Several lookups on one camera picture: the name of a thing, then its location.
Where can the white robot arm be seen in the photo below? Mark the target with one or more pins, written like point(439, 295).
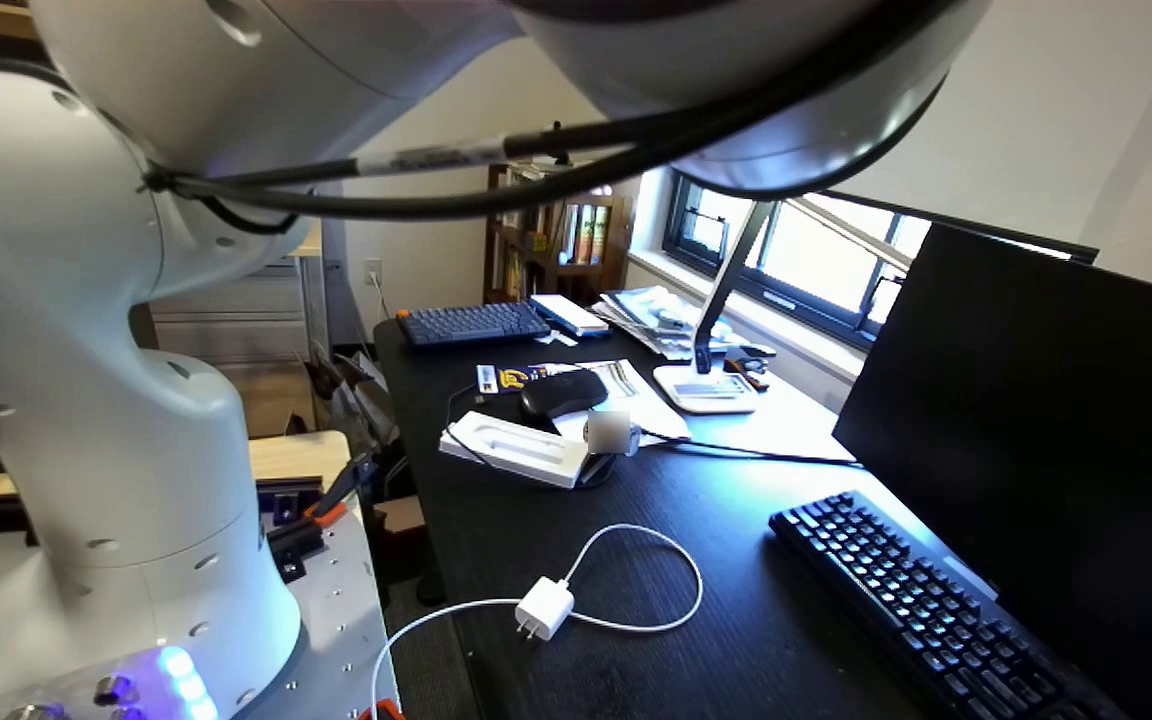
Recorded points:
point(184, 141)

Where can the white flat box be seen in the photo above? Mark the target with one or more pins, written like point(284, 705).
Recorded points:
point(518, 449)

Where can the black glasses case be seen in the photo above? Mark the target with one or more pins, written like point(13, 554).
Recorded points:
point(564, 395)

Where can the white remote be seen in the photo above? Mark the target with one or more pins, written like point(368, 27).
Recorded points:
point(571, 316)

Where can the white paper sheets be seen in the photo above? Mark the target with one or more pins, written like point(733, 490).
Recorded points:
point(630, 396)

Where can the small metal can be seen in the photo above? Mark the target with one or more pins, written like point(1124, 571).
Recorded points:
point(613, 437)

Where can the stack of books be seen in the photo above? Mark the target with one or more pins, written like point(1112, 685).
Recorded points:
point(659, 316)

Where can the wooden bookshelf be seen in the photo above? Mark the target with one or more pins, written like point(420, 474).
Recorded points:
point(571, 247)

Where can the white desk lamp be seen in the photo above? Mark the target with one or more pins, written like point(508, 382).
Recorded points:
point(815, 261)

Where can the white power adapter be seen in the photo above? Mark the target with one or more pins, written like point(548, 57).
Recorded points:
point(542, 609)

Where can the black computer monitor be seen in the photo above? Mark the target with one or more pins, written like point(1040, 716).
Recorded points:
point(1011, 407)

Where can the black keyboard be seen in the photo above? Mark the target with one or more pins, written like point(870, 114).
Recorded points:
point(960, 645)

